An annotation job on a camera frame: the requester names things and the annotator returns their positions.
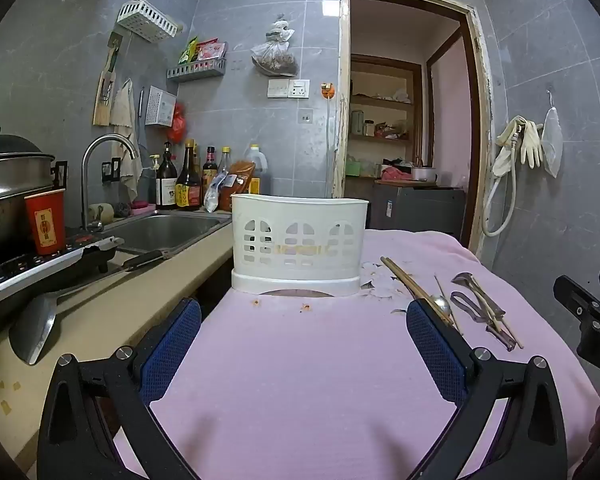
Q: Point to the red paper cup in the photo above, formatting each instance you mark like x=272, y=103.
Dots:
x=45, y=222

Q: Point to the green snack packet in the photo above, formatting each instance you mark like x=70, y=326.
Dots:
x=188, y=52

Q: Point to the white mesh bag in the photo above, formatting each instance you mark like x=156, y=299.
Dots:
x=551, y=140

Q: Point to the small grey wall socket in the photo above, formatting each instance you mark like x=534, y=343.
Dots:
x=306, y=116

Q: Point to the red plastic bag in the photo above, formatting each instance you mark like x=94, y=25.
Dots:
x=176, y=127

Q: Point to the grey wall shelf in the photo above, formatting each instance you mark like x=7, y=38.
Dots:
x=197, y=71

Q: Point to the pink scrub brush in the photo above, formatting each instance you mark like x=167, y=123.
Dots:
x=143, y=205

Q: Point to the pale green canister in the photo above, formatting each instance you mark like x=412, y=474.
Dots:
x=357, y=122

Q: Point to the wooden shelf unit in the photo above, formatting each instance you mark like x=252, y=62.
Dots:
x=380, y=102

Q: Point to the small steel pot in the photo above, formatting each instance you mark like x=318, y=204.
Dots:
x=424, y=174

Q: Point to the black cooktop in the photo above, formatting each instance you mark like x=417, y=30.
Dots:
x=30, y=272

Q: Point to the beige loofah sponge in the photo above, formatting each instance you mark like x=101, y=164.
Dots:
x=101, y=213

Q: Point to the bottle with yellow pump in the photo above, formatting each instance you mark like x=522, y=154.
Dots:
x=153, y=175

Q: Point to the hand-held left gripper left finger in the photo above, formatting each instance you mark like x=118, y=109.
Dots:
x=172, y=347

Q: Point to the clear bottle with yellow cap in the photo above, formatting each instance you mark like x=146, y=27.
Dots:
x=225, y=157

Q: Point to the dark soy sauce bottle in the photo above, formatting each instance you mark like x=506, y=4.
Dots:
x=188, y=185

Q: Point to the brown bottle with white label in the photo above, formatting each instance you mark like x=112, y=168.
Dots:
x=166, y=185

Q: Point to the grey cabinet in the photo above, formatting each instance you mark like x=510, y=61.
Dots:
x=415, y=210

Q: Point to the cream rubber glove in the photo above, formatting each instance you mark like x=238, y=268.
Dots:
x=532, y=145
x=505, y=145

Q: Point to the red cloth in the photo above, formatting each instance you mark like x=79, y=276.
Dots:
x=395, y=174

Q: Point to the green box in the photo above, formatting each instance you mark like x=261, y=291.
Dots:
x=354, y=166

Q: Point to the white perforated wall box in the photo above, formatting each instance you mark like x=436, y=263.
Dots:
x=160, y=106

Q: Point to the black wall hook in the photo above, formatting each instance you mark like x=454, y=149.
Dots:
x=61, y=175
x=110, y=170

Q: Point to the hanging beige dish cloth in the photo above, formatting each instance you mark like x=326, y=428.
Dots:
x=123, y=110

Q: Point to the hanging clear bag of spices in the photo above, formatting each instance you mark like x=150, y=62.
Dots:
x=275, y=55

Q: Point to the small glass jar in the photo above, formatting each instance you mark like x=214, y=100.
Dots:
x=369, y=128

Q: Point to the hanging wooden grater board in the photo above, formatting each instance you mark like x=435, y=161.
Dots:
x=104, y=100

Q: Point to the plastic oil jug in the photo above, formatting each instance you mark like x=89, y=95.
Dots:
x=257, y=165

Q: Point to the orange chili powder bag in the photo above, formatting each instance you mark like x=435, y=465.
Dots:
x=237, y=180

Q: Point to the white wall switch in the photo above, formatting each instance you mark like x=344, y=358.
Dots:
x=278, y=88

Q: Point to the pink floral blanket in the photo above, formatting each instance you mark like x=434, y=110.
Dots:
x=305, y=370

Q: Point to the white slotted wall basket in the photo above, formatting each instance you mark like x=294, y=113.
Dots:
x=145, y=21

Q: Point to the orange wall hook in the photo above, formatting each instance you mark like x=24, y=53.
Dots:
x=327, y=91

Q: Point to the white plastic utensil holder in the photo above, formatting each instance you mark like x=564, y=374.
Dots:
x=300, y=210

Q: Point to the stainless steel sink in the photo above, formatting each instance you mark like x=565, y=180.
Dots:
x=165, y=232

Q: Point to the red snack packet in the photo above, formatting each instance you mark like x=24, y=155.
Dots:
x=211, y=51

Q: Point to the white wall socket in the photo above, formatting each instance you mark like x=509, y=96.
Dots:
x=299, y=88

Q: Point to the dark bottle with red label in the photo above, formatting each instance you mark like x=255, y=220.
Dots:
x=209, y=170

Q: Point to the curved steel faucet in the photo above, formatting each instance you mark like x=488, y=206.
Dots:
x=86, y=175

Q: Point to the steel pot with black lid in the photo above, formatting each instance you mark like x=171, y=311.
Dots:
x=7, y=175

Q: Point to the worn door frame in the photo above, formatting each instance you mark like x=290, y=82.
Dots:
x=342, y=85

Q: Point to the beige kitchen counter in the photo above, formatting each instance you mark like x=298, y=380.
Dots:
x=105, y=320

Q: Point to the steel wool scrubber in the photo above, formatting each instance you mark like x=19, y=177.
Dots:
x=122, y=209

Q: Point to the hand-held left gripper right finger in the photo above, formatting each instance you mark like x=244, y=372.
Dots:
x=436, y=355

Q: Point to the white plastic packet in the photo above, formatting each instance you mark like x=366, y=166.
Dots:
x=215, y=192

